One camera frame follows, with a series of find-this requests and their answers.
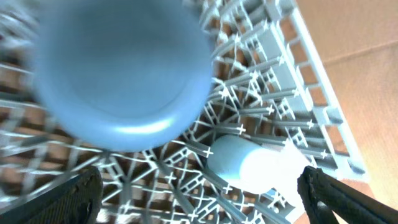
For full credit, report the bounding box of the dark blue plate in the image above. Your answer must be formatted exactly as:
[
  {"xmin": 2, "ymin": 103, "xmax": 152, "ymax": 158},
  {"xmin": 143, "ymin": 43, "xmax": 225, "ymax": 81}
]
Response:
[{"xmin": 32, "ymin": 0, "xmax": 213, "ymax": 152}]

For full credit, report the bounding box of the grey dishwasher rack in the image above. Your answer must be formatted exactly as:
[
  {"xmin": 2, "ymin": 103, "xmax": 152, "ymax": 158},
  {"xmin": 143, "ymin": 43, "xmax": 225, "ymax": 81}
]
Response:
[{"xmin": 1, "ymin": 1, "xmax": 369, "ymax": 223}]

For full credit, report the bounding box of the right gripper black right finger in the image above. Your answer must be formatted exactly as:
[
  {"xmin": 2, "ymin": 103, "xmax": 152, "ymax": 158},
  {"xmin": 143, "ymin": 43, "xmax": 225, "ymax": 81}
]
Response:
[{"xmin": 297, "ymin": 166, "xmax": 397, "ymax": 224}]

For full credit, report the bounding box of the small blue white cup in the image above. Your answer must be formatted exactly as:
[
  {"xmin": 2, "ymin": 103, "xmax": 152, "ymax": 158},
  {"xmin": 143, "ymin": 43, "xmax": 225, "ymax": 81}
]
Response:
[{"xmin": 206, "ymin": 135, "xmax": 310, "ymax": 195}]

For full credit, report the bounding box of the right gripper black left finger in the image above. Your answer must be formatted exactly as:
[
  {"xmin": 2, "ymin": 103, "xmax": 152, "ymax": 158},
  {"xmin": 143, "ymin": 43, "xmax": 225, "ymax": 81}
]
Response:
[{"xmin": 1, "ymin": 167, "xmax": 103, "ymax": 224}]

